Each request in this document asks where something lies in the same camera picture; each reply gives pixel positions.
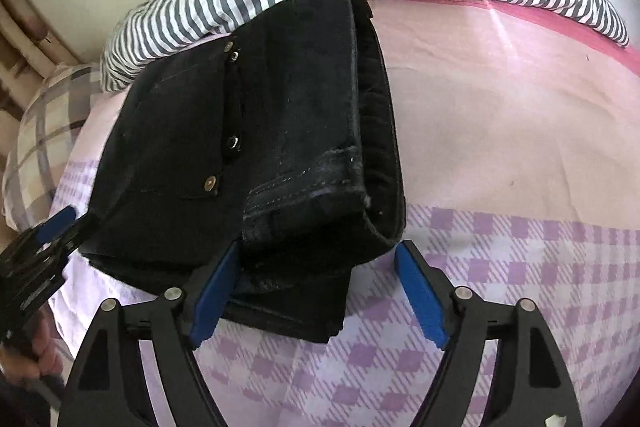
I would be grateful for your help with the person's left hand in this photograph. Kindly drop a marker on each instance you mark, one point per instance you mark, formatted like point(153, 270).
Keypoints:
point(42, 357)

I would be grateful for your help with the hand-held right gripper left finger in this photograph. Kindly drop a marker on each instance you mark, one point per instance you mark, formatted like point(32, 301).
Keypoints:
point(215, 302)

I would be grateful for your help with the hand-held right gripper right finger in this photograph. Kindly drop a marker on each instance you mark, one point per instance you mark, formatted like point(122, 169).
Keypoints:
point(420, 297)

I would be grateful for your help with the beige plaid pillow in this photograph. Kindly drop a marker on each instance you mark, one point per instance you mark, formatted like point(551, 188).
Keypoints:
point(45, 137)

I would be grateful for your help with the beige curtain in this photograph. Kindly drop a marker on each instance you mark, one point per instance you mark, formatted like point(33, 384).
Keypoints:
point(25, 37)

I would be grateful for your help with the black pants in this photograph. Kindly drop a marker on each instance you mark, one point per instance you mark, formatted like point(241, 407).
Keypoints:
point(280, 147)

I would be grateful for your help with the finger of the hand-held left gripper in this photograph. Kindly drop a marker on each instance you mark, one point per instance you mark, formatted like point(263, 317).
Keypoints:
point(82, 232)
point(55, 224)

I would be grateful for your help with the pink purple checked bed sheet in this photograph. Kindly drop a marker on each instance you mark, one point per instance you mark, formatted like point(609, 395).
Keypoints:
point(500, 157)

